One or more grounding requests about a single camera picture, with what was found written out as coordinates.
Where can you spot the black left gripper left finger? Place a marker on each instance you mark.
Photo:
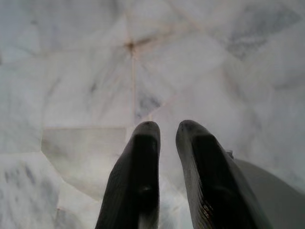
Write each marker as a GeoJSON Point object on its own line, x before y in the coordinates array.
{"type": "Point", "coordinates": [133, 176]}

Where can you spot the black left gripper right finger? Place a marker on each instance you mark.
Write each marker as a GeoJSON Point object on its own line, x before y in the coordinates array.
{"type": "Point", "coordinates": [209, 176]}

